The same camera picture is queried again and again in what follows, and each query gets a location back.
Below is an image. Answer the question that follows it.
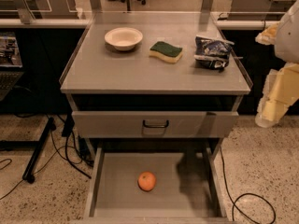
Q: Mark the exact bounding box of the laptop keyboard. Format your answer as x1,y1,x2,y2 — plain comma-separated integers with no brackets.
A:
0,71,23,101

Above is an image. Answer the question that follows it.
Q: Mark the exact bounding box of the blue chip bag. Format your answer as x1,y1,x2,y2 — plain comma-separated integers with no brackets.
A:
194,35,235,71

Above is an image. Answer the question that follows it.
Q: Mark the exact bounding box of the green yellow sponge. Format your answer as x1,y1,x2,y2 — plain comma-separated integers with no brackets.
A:
149,41,182,63

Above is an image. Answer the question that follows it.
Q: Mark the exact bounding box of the black floor cable right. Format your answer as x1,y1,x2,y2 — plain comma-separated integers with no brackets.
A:
219,147,278,224

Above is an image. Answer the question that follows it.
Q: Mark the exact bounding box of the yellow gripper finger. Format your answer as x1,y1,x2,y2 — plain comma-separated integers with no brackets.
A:
255,23,278,45
255,63,299,128

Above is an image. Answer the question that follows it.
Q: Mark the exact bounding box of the open middle drawer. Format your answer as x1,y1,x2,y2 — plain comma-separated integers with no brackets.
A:
71,148,238,224

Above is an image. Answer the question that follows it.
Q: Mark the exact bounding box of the grey cabinet with counter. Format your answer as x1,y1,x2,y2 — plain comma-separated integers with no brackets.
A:
59,10,253,161

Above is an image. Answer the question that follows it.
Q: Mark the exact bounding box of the closed top drawer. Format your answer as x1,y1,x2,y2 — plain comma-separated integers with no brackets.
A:
72,111,238,138

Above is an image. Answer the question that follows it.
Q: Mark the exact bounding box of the black drawer handle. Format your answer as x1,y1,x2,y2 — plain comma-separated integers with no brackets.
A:
142,120,169,129

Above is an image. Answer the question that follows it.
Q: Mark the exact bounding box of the black desk leg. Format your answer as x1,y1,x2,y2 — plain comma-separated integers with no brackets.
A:
0,118,56,184

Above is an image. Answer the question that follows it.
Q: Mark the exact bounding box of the black floor cables left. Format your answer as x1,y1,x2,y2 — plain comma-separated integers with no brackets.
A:
0,114,94,201

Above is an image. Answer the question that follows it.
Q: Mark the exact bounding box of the orange fruit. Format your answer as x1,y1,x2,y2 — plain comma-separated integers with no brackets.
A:
137,172,157,191

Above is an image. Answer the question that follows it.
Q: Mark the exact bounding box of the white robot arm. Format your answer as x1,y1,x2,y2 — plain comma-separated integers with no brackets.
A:
255,1,299,128

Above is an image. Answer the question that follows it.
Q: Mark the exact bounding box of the white bowl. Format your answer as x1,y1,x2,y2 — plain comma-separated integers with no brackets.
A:
105,27,143,51

